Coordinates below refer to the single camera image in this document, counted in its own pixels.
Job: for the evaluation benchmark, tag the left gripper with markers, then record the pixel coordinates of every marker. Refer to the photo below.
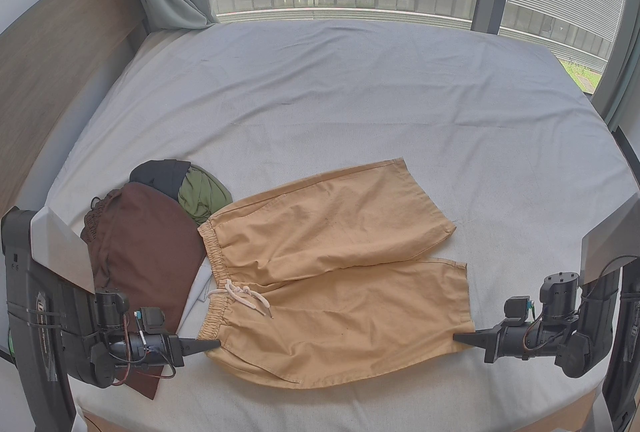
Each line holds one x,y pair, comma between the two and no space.
155,350

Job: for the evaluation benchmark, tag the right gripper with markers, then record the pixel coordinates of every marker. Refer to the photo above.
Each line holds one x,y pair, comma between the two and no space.
507,340

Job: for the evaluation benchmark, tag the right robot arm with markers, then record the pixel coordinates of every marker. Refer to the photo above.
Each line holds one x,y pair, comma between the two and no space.
600,320

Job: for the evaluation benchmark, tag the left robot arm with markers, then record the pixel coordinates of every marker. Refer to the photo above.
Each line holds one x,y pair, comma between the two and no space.
35,295

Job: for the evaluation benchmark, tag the bed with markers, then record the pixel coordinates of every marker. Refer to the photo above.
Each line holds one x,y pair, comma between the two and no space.
375,95

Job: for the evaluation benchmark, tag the white garment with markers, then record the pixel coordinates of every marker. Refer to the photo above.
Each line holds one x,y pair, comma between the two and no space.
197,295

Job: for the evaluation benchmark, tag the brown shorts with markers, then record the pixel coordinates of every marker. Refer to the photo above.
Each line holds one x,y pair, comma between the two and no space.
145,245

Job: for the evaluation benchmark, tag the green garment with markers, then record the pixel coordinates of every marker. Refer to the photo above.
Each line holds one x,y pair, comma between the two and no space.
205,195

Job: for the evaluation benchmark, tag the black garment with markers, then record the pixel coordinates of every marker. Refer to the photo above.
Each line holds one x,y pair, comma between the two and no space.
155,175

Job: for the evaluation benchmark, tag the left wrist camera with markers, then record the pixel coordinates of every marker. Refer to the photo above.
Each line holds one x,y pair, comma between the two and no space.
152,320

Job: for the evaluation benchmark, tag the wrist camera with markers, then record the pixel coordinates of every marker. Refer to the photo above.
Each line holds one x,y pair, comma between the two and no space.
152,320
516,310

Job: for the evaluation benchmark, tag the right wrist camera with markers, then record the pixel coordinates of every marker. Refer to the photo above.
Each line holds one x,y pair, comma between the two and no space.
516,310

